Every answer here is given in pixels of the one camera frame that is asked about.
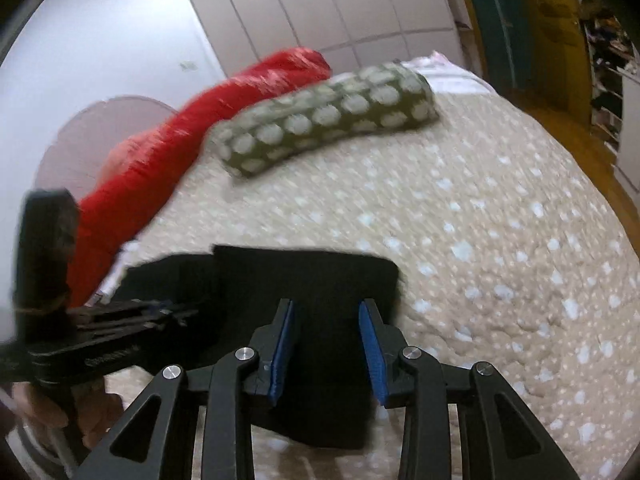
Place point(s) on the olive hedgehog print pillow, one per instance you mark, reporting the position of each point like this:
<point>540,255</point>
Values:
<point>384,98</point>

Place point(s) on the black pants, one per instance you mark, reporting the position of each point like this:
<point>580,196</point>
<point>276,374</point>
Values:
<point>326,395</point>

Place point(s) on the white cluttered shelf unit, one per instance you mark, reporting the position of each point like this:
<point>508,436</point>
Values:
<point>615,90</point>

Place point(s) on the beige quilted bedspread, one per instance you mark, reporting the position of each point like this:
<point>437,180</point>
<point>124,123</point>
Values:
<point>506,251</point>

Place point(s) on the pink round headboard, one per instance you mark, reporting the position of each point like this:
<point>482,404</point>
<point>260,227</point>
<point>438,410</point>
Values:
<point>77,154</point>

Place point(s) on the person left hand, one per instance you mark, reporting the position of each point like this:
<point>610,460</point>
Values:
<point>97,411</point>

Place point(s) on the white wardrobe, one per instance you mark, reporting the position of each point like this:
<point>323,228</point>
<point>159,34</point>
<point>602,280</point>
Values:
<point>348,33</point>

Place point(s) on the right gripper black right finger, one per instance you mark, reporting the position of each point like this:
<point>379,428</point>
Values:
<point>500,437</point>

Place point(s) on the red long bolster quilt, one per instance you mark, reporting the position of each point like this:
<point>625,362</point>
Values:
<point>142,172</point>

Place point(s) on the yellow wooden door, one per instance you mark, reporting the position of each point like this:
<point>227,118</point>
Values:
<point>537,47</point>

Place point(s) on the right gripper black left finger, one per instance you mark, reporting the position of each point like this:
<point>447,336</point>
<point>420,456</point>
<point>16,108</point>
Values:
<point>155,439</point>

